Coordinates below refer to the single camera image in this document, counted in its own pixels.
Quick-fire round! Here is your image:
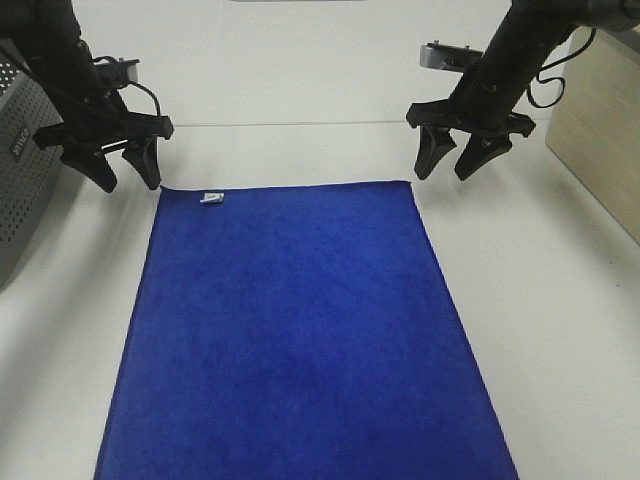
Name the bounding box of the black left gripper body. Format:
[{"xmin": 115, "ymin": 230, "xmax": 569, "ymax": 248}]
[{"xmin": 33, "ymin": 113, "xmax": 174, "ymax": 149}]

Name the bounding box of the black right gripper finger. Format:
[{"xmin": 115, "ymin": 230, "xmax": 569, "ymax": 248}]
[
  {"xmin": 414, "ymin": 126, "xmax": 456, "ymax": 180},
  {"xmin": 454, "ymin": 135, "xmax": 513, "ymax": 181}
]

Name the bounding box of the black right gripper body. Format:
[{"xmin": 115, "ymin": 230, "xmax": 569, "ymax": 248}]
[{"xmin": 406, "ymin": 99, "xmax": 535, "ymax": 138}]

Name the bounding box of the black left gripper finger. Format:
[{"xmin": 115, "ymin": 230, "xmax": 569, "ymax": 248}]
[
  {"xmin": 122, "ymin": 138, "xmax": 161, "ymax": 190},
  {"xmin": 61, "ymin": 146, "xmax": 117, "ymax": 193}
]

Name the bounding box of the blue microfibre towel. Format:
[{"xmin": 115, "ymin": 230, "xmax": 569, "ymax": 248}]
[{"xmin": 95, "ymin": 181, "xmax": 517, "ymax": 479}]

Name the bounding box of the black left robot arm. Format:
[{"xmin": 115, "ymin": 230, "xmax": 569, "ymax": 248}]
[{"xmin": 1, "ymin": 1, "xmax": 174, "ymax": 193}]

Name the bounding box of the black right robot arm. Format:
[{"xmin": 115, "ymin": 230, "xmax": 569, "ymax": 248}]
[{"xmin": 406, "ymin": 1, "xmax": 639, "ymax": 180}]

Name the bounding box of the grey perforated plastic basket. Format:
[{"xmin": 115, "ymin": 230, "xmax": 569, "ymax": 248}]
[{"xmin": 1, "ymin": 39, "xmax": 62, "ymax": 285}]

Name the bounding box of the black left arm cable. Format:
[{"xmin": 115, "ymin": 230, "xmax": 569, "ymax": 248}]
[{"xmin": 0, "ymin": 42, "xmax": 162, "ymax": 119}]

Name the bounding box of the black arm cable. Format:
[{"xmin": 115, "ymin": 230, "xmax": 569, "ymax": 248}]
[
  {"xmin": 0, "ymin": 42, "xmax": 162, "ymax": 119},
  {"xmin": 524, "ymin": 27, "xmax": 599, "ymax": 109}
]

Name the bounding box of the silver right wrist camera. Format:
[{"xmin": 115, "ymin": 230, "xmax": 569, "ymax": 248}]
[{"xmin": 419, "ymin": 41, "xmax": 484, "ymax": 73}]

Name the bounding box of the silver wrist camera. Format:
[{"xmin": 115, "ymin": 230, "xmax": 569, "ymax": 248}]
[
  {"xmin": 93, "ymin": 56, "xmax": 140, "ymax": 90},
  {"xmin": 419, "ymin": 41, "xmax": 484, "ymax": 73}
]

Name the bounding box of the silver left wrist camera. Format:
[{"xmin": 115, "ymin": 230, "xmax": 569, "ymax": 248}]
[{"xmin": 93, "ymin": 56, "xmax": 140, "ymax": 90}]

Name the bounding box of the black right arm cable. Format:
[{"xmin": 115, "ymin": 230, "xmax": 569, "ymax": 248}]
[{"xmin": 524, "ymin": 27, "xmax": 599, "ymax": 109}]

